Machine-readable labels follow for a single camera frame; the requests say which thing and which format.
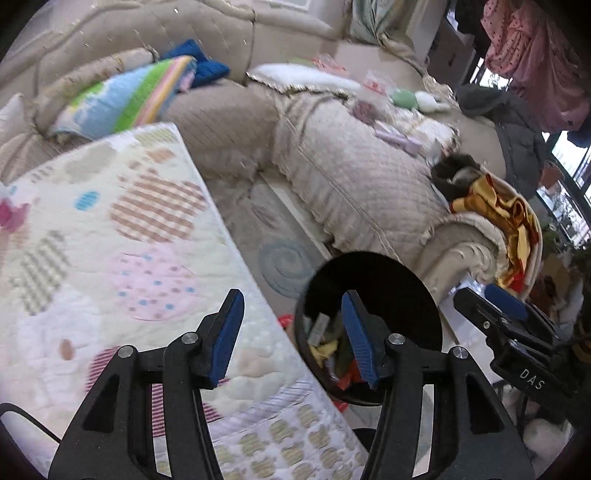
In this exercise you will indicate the yellow candy wrapper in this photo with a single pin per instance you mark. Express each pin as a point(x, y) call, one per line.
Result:
point(324, 352)

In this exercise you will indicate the colourful striped blanket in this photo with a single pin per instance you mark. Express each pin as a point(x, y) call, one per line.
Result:
point(126, 100)

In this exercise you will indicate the green plush toy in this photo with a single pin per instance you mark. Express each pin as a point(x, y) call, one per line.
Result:
point(421, 100)

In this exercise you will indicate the beige tufted sofa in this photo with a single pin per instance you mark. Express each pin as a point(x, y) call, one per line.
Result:
point(366, 194)

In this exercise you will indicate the pink hanging garment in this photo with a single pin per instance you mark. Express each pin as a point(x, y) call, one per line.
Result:
point(528, 49)

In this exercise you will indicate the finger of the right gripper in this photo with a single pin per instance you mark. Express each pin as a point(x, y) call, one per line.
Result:
point(486, 317)
point(523, 314)

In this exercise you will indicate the small green white box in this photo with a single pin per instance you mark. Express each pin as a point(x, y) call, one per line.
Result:
point(317, 331)

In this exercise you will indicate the patchwork quilt table cover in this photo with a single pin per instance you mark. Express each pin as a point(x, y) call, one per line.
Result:
point(123, 245)

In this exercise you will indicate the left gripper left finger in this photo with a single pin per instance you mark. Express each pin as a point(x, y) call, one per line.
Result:
point(110, 436)

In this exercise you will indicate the yellow red cloth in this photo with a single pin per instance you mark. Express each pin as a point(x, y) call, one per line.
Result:
point(506, 209)

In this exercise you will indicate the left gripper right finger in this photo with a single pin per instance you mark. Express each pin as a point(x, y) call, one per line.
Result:
point(473, 435)

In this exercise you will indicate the dark grey jacket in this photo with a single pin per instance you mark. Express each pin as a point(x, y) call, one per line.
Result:
point(520, 136)

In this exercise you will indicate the black trash bin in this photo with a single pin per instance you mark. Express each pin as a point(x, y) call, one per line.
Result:
point(376, 296)

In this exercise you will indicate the white pink pill bottle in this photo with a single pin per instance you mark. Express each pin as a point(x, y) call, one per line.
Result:
point(12, 216)

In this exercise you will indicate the white satin cushion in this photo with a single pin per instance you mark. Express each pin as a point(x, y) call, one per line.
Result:
point(292, 78)

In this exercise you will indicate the striped bolster pillow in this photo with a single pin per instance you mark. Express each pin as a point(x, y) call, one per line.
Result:
point(55, 97)

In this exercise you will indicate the red plastic bag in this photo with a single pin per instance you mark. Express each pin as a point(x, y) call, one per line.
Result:
point(341, 376)

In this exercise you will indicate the purple handheld device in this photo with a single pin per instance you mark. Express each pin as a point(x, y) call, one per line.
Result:
point(393, 137)

